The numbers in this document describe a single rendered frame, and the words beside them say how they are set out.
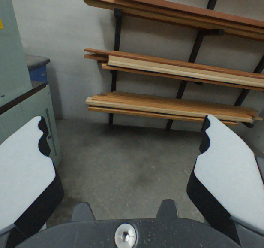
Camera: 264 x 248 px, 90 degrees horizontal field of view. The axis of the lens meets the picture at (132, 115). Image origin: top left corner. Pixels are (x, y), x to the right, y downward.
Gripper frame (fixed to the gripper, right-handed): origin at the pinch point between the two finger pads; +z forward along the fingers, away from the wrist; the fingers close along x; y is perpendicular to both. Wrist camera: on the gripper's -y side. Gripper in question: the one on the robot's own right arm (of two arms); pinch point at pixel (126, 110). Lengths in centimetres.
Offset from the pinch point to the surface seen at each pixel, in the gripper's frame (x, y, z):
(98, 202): -26, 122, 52
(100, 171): -29, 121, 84
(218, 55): 123, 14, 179
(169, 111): 52, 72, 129
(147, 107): 24, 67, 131
